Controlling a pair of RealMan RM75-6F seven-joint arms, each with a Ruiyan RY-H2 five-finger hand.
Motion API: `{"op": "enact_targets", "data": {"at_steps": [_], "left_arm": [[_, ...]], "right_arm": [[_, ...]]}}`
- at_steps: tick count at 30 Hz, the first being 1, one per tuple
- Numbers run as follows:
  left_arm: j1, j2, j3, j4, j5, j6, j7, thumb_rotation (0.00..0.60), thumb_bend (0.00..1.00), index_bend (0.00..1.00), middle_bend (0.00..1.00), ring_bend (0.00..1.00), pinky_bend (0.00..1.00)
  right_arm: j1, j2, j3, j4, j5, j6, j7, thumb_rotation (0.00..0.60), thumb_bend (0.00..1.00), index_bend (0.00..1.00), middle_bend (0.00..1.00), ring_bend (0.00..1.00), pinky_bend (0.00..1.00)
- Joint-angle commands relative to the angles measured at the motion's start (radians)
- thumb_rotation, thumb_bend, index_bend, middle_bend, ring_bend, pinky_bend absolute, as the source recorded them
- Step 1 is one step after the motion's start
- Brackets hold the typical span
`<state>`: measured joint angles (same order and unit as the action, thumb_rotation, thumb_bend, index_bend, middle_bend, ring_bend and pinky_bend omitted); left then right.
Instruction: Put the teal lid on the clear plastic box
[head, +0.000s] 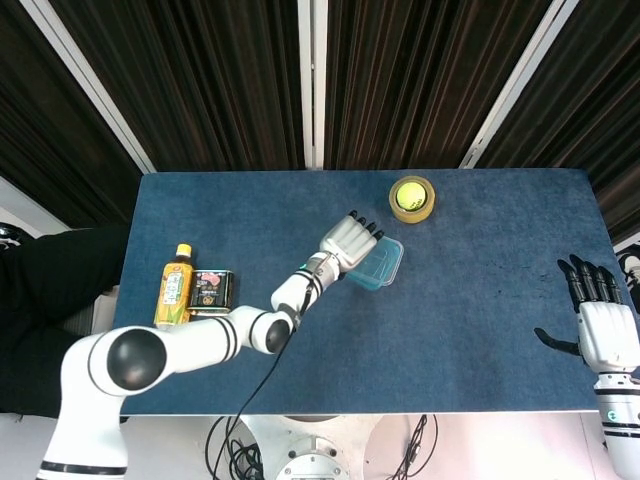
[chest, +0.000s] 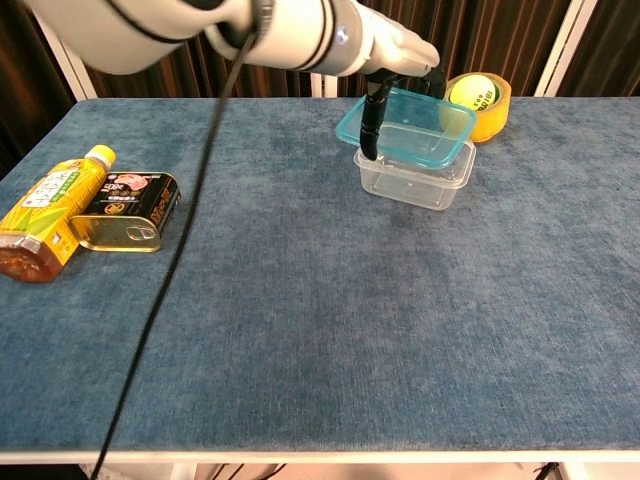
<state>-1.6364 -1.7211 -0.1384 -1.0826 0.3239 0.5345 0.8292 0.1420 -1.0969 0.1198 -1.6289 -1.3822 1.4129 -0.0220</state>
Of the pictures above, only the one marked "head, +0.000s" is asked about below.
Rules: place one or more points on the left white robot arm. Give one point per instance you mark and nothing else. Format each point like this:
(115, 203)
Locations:
(200, 345)

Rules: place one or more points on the dark brown pleated curtain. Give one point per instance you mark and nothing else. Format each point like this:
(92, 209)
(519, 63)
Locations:
(210, 75)

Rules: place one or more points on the yellow packing tape roll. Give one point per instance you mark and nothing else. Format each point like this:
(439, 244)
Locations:
(412, 216)

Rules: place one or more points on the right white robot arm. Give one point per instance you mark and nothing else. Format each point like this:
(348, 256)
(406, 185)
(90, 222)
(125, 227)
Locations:
(620, 415)

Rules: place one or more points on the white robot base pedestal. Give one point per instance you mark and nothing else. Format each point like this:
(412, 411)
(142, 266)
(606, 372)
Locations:
(310, 450)

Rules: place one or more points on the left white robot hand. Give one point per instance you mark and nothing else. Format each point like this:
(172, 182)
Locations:
(347, 242)

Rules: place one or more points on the black gold luncheon meat can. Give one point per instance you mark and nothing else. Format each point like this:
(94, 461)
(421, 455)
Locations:
(212, 290)

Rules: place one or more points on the clear blue plastic container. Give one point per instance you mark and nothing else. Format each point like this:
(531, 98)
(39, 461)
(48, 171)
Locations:
(385, 260)

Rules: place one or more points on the black white patterned object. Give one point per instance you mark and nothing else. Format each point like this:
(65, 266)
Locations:
(7, 236)
(631, 267)

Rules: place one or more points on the yellow tea bottle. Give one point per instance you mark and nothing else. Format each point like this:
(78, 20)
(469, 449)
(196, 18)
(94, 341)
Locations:
(172, 290)

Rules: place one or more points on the clear plastic food container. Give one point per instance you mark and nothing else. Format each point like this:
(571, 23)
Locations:
(374, 281)

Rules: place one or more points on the yellow tennis ball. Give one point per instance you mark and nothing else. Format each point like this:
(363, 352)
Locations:
(411, 196)

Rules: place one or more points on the white screen frame post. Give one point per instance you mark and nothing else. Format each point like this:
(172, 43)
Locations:
(311, 100)
(85, 75)
(517, 75)

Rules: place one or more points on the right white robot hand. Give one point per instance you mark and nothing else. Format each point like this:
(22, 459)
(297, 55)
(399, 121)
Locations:
(607, 335)

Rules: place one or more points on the blue velvet table cloth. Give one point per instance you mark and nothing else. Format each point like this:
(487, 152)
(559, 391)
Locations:
(450, 325)

